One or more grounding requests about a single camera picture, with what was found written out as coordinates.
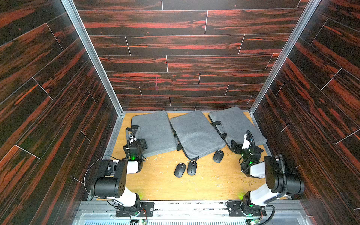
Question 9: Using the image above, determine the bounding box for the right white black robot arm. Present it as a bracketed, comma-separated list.
[226, 141, 305, 218]

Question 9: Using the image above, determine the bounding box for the grey laptop bag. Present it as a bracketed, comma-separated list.
[124, 111, 177, 158]
[209, 106, 267, 155]
[170, 110, 226, 161]

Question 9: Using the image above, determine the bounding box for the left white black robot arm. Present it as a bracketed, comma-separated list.
[83, 139, 147, 217]

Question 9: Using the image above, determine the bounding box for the aluminium front rail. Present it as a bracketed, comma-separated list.
[72, 200, 315, 225]

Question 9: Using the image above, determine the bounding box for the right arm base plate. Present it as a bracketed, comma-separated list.
[225, 200, 267, 217]

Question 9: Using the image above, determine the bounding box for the black computer mouse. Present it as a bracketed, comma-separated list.
[187, 161, 197, 176]
[213, 150, 224, 163]
[174, 163, 186, 178]

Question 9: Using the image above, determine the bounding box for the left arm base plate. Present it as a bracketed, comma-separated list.
[115, 202, 155, 218]

